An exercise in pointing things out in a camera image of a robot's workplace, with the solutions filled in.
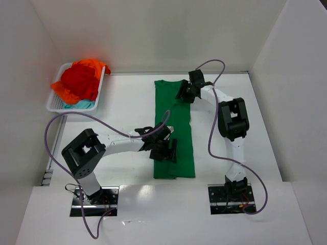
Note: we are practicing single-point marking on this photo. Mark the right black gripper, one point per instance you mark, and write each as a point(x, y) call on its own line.
point(186, 91)

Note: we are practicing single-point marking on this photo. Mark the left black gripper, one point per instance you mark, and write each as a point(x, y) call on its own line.
point(163, 152)

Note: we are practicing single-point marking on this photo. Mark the green t shirt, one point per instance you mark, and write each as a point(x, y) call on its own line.
point(165, 93)

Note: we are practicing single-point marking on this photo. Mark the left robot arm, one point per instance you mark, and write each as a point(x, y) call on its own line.
point(83, 154)

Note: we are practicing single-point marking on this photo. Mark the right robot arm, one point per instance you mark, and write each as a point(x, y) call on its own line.
point(232, 121)

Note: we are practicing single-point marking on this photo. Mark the orange t shirt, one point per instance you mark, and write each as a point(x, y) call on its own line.
point(65, 94)

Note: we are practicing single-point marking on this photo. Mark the teal t shirt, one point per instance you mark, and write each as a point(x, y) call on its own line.
point(82, 104)

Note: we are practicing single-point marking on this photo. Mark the red t shirt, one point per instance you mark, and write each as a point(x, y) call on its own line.
point(81, 80)

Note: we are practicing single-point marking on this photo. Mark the white plastic basket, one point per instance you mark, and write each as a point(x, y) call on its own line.
point(56, 104)

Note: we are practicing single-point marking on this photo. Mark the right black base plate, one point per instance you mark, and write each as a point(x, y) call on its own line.
point(221, 204)

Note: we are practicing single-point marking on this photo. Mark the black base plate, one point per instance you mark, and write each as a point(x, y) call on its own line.
point(221, 204)
point(107, 202)

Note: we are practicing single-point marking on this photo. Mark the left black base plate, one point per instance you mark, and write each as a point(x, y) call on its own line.
point(107, 202)

